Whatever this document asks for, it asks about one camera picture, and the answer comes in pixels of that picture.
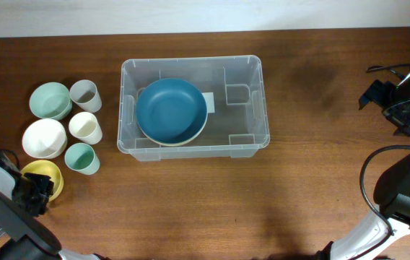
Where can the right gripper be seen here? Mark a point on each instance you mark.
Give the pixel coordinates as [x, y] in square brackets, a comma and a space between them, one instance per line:
[408, 123]

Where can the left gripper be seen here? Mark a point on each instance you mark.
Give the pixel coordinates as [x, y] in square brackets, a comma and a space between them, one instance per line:
[40, 206]

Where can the yellow small bowl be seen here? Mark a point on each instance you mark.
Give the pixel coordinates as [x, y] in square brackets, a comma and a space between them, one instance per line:
[50, 169]

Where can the beige bowl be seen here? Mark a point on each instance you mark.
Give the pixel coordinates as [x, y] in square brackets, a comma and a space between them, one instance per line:
[173, 133]

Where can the dark blue bowl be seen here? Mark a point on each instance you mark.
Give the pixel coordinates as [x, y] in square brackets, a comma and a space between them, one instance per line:
[169, 99]

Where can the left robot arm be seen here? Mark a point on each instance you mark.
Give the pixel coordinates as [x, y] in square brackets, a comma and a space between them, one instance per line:
[21, 235]

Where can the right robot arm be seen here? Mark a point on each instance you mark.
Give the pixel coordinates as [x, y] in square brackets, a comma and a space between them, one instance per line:
[389, 215]

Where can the white label in container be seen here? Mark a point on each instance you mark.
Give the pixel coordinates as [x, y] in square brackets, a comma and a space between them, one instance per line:
[209, 99]

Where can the clear plastic storage container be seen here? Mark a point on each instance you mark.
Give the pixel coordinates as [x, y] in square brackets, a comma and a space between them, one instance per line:
[239, 127]

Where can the white small bowl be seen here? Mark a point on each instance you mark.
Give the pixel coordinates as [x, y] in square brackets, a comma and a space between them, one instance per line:
[44, 139]

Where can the green cup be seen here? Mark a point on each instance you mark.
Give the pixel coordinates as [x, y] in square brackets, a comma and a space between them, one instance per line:
[81, 158]

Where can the cream cup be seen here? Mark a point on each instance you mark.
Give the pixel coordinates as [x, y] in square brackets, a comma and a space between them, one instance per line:
[85, 127]

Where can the light green small bowl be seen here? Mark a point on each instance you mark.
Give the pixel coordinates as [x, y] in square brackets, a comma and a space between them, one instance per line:
[51, 100]

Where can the grey cup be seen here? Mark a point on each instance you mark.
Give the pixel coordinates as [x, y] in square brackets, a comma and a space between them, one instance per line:
[85, 94]

